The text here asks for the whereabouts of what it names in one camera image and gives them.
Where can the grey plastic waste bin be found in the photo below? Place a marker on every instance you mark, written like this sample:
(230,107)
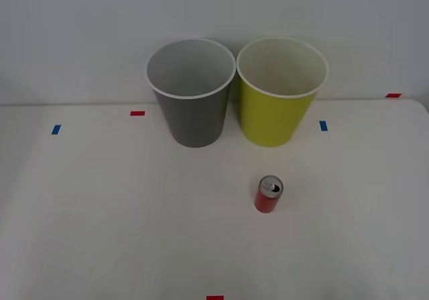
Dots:
(196,119)

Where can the red drink can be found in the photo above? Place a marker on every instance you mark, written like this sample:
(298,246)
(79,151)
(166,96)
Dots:
(266,201)

